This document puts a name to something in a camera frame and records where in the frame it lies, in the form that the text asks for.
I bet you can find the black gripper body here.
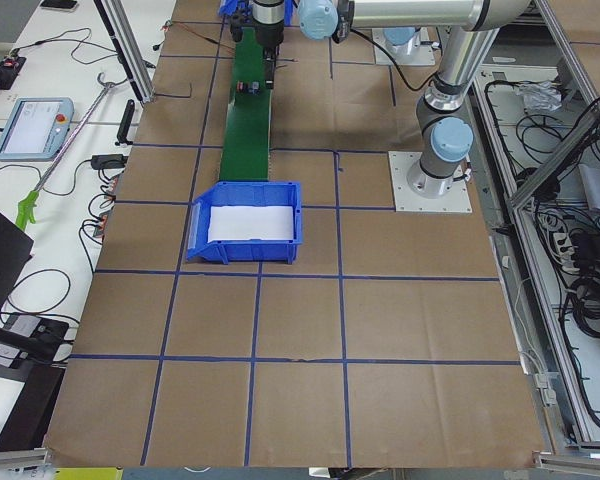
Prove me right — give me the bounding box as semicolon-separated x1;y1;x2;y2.
254;21;284;48

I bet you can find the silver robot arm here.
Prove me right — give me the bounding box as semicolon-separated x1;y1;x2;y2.
297;0;528;199

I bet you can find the blue bin right side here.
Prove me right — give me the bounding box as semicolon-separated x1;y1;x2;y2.
218;0;296;26

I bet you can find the blue bin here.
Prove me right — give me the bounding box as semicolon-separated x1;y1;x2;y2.
218;0;296;26
186;181;303;264

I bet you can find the green conveyor belt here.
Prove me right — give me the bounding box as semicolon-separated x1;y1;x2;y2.
219;27;271;181

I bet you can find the blue bin left side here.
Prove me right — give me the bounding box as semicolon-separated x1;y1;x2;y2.
186;181;303;264

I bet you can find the teach pendant left table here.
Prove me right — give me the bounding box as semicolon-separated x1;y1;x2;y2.
0;97;74;161

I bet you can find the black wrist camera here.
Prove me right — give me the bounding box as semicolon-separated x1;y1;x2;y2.
230;9;248;43

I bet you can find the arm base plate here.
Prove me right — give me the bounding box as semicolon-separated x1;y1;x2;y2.
372;27;436;67
388;151;472;214

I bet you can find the green handled reach grabber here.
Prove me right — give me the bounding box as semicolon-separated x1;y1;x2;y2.
15;73;126;231

